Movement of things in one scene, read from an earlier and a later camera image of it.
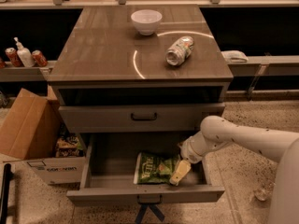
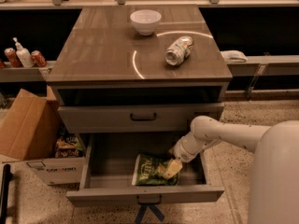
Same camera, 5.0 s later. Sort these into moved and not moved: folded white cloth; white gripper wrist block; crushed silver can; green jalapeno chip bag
Moved: white gripper wrist block
Not moved: green jalapeno chip bag; crushed silver can; folded white cloth
